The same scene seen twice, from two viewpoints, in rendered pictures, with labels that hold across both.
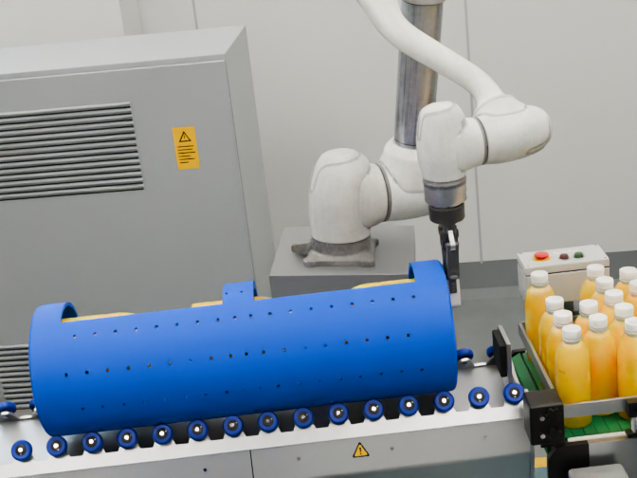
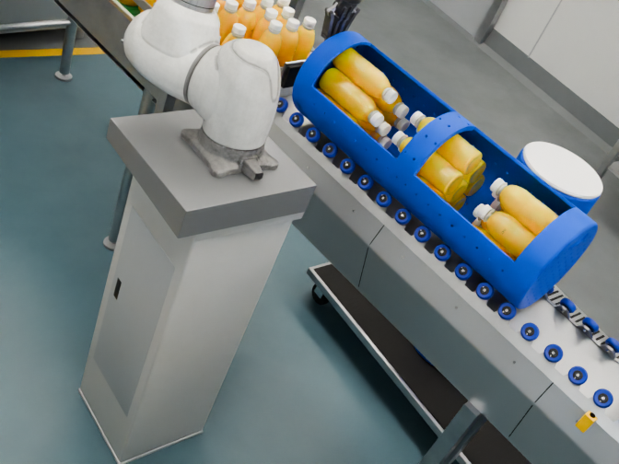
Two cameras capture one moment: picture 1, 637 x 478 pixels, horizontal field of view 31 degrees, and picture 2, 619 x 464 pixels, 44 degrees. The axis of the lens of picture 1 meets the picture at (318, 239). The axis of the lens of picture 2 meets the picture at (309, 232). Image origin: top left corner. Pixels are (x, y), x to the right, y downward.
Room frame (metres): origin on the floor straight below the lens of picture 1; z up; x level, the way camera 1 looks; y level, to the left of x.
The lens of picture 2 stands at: (4.00, 0.96, 2.12)
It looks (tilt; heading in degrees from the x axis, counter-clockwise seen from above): 37 degrees down; 212
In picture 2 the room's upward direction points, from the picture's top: 24 degrees clockwise
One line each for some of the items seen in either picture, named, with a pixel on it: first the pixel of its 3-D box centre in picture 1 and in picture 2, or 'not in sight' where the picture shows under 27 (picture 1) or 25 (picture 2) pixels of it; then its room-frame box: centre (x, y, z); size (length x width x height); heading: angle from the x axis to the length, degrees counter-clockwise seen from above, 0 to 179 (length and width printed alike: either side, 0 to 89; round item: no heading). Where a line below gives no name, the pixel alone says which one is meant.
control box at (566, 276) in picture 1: (562, 274); not in sight; (2.58, -0.58, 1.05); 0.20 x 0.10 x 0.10; 90
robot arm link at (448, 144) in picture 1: (447, 138); not in sight; (2.32, -0.29, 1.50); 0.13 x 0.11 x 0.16; 104
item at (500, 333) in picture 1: (501, 360); (292, 79); (2.29, -0.37, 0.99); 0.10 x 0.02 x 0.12; 0
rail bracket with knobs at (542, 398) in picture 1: (543, 418); not in sight; (2.09, -0.42, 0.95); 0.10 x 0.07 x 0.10; 0
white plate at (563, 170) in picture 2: not in sight; (562, 169); (1.72, 0.33, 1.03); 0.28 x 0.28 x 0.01
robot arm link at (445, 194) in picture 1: (445, 190); not in sight; (2.31, -0.27, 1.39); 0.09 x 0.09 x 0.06
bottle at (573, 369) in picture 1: (573, 378); (298, 51); (2.16, -0.49, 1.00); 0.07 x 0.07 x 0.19
